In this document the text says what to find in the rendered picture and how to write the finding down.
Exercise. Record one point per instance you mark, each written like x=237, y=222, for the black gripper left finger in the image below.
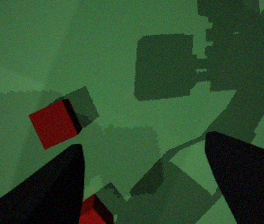
x=52, y=195

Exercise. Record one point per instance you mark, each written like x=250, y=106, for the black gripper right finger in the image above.
x=238, y=168

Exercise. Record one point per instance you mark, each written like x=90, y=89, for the dark red cube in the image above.
x=93, y=211
x=56, y=123

